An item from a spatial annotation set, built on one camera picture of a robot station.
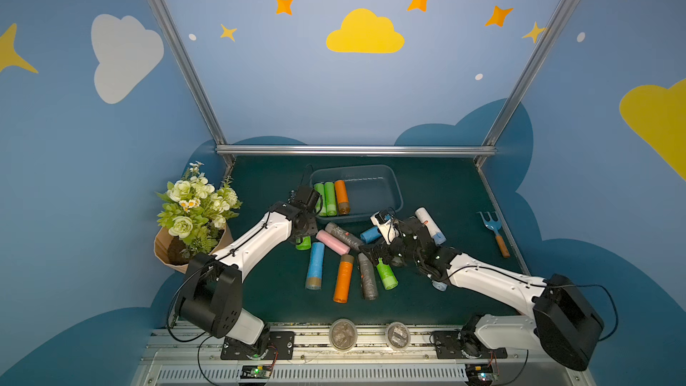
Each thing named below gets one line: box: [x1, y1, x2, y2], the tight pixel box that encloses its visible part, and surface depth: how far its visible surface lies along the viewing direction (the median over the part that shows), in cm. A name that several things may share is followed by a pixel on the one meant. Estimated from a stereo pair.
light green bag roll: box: [324, 181, 337, 218], surface depth 106 cm
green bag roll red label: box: [295, 235, 312, 251], surface depth 86 cm
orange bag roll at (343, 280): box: [333, 253, 355, 304], surface depth 87 cm
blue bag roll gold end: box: [305, 242, 326, 291], surface depth 89 cm
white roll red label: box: [415, 206, 447, 246], surface depth 100 cm
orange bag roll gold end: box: [334, 179, 352, 216], surface depth 106 cm
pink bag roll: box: [316, 229, 352, 256], surface depth 95 cm
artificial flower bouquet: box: [156, 161, 243, 254], surface depth 72 cm
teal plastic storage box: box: [309, 164, 404, 222], surface depth 112 cm
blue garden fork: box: [476, 211, 511, 259], surface depth 100 cm
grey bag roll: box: [357, 251, 378, 301], surface depth 86 cm
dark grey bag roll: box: [325, 221, 364, 252], surface depth 95 cm
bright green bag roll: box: [376, 257, 400, 291], surface depth 86 cm
